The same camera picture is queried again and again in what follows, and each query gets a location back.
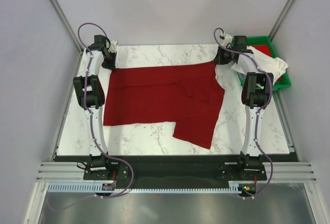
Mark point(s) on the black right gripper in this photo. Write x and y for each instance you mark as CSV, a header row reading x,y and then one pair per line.
x,y
219,59

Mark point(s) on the light blue cable duct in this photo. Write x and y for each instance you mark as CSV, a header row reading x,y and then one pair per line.
x,y
97,187

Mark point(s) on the bright red t shirt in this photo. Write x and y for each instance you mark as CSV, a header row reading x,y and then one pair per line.
x,y
268,63

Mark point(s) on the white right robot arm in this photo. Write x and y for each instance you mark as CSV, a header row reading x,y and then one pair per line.
x,y
256,95

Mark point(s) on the right aluminium frame post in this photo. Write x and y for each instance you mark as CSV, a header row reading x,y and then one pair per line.
x,y
281,18

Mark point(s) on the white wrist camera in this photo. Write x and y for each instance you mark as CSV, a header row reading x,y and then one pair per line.
x,y
226,40
112,46

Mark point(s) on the aluminium front rail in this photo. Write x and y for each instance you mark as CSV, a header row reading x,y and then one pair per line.
x,y
283,172

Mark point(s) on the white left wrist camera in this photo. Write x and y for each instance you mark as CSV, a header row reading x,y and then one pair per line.
x,y
112,46

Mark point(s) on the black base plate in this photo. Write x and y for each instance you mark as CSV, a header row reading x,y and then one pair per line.
x,y
208,170

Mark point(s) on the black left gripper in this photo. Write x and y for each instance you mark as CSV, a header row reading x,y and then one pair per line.
x,y
111,66

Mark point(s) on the left aluminium frame post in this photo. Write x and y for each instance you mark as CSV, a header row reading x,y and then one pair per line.
x,y
64,21

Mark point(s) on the aluminium frame post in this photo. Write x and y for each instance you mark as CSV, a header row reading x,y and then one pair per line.
x,y
281,18
64,21

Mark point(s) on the white t shirt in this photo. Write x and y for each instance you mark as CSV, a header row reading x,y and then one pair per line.
x,y
266,57

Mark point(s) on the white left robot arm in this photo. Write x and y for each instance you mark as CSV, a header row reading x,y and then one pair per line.
x,y
91,97

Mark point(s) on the green plastic bin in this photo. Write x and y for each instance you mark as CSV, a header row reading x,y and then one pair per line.
x,y
264,45

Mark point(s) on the dark red t shirt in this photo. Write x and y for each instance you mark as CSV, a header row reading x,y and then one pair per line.
x,y
188,95

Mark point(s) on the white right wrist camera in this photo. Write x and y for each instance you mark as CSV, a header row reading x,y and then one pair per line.
x,y
226,40

